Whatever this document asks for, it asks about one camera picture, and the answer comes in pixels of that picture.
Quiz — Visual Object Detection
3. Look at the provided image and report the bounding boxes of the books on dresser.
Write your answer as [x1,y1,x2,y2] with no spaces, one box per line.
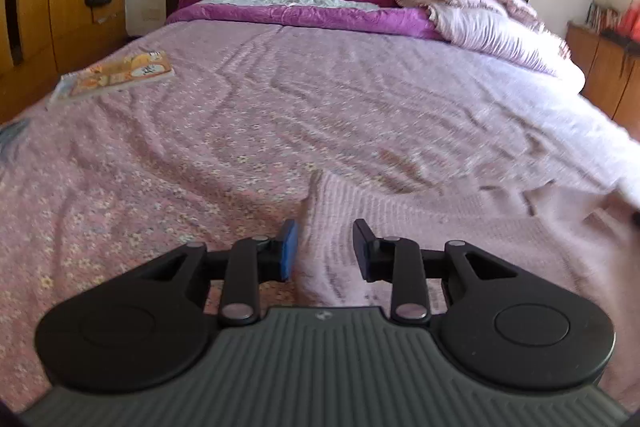
[585,0,620,34]

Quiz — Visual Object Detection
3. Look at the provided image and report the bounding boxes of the colourful picture book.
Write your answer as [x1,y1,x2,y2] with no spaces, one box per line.
[46,51,175,109]

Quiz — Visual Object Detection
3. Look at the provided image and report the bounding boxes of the white illustrated booklet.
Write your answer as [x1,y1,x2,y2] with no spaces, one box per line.
[0,118,29,162]

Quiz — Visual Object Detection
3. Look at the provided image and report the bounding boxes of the pink cable-knit cardigan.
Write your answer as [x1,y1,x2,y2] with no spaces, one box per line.
[293,171,639,410]

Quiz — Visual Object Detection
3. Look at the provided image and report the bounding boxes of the brown wooden dresser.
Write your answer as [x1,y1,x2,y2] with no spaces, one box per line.
[566,23,639,140]

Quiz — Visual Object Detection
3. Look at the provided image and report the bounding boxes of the pink floral bedspread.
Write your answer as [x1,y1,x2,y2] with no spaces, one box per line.
[1,20,639,407]

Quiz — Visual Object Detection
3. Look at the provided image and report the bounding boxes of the pale pink ruffled comforter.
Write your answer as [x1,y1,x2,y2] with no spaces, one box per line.
[396,0,586,93]

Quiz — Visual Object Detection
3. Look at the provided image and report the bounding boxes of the orange red curtain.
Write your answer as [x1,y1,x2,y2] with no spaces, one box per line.
[616,0,640,42]

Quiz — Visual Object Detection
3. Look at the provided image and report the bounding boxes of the black bag on dresser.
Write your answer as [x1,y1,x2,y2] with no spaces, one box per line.
[600,28,640,55]

